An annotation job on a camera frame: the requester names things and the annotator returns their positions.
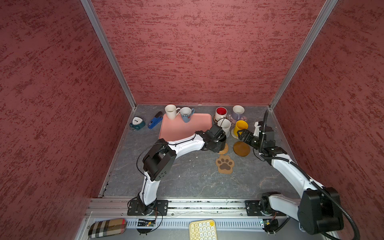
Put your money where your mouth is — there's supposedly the plaid glasses case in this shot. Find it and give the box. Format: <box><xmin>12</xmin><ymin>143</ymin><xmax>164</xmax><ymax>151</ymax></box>
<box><xmin>88</xmin><ymin>219</ymin><xmax>127</xmax><ymax>239</ymax></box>

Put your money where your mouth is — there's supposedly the pink serving tray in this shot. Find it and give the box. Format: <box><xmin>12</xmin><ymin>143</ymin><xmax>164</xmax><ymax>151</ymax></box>
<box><xmin>159</xmin><ymin>114</ymin><xmax>213</xmax><ymax>142</ymax></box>

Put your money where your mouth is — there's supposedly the brown paw print coaster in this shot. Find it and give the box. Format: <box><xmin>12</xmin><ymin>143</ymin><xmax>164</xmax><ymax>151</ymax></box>
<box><xmin>216</xmin><ymin>155</ymin><xmax>235</xmax><ymax>175</ymax></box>

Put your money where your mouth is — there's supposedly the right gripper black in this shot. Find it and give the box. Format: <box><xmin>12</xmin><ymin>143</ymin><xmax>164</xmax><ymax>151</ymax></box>
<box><xmin>236</xmin><ymin>128</ymin><xmax>264</xmax><ymax>151</ymax></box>

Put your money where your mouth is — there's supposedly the yellow mug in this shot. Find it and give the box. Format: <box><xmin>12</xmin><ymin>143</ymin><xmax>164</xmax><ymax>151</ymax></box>
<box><xmin>234</xmin><ymin>120</ymin><xmax>249</xmax><ymax>138</ymax></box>

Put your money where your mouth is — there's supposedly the yellow keypad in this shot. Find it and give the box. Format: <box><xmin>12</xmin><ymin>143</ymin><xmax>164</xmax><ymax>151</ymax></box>
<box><xmin>189</xmin><ymin>220</ymin><xmax>218</xmax><ymax>240</ymax></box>

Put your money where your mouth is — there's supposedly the pink flower coaster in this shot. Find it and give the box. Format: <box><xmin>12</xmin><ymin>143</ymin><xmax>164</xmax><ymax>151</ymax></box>
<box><xmin>227</xmin><ymin>114</ymin><xmax>248</xmax><ymax>126</ymax></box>

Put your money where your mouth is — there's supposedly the white mug red inside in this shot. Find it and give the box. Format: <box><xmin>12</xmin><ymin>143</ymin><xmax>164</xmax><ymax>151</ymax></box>
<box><xmin>215</xmin><ymin>107</ymin><xmax>228</xmax><ymax>122</ymax></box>

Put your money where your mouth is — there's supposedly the large round wooden coaster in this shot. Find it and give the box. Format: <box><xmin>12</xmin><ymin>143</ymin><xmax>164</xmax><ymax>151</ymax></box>
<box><xmin>233</xmin><ymin>141</ymin><xmax>251</xmax><ymax>157</ymax></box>

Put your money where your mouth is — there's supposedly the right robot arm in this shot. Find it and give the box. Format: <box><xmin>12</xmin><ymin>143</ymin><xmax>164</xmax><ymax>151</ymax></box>
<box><xmin>237</xmin><ymin>126</ymin><xmax>361</xmax><ymax>240</ymax></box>

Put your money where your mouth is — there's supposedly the lavender mug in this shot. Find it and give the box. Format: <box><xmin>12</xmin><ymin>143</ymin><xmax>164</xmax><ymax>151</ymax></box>
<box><xmin>232</xmin><ymin>105</ymin><xmax>245</xmax><ymax>121</ymax></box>

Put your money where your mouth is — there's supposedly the white speckled blue mug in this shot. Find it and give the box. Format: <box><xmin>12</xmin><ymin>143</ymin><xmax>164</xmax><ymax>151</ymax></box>
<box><xmin>180</xmin><ymin>107</ymin><xmax>195</xmax><ymax>123</ymax></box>

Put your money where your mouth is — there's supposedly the woven rattan coaster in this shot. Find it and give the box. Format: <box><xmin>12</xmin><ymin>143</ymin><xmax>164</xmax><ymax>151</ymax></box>
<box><xmin>218</xmin><ymin>144</ymin><xmax>229</xmax><ymax>155</ymax></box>

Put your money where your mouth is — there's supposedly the green tape measure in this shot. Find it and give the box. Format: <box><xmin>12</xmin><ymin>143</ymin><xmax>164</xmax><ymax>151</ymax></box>
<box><xmin>130</xmin><ymin>117</ymin><xmax>146</xmax><ymax>131</ymax></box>

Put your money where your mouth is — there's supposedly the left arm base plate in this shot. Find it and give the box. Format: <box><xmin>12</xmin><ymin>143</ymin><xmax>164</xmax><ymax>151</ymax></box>
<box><xmin>127</xmin><ymin>199</ymin><xmax>169</xmax><ymax>216</ymax></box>

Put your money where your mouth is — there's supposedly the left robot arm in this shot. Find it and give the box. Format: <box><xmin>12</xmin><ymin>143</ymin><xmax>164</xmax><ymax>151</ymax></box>
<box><xmin>137</xmin><ymin>125</ymin><xmax>227</xmax><ymax>215</ymax></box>

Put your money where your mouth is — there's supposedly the aluminium rail frame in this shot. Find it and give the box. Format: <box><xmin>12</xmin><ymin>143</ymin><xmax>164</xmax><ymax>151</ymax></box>
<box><xmin>86</xmin><ymin>198</ymin><xmax>288</xmax><ymax>232</ymax></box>

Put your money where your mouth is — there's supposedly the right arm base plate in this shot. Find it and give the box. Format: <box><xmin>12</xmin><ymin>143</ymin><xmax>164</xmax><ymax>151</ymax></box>
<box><xmin>245</xmin><ymin>199</ymin><xmax>285</xmax><ymax>217</ymax></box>

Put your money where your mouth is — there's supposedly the blue stapler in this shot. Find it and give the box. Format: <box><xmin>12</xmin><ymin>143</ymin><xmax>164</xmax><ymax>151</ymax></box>
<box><xmin>148</xmin><ymin>111</ymin><xmax>163</xmax><ymax>130</ymax></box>

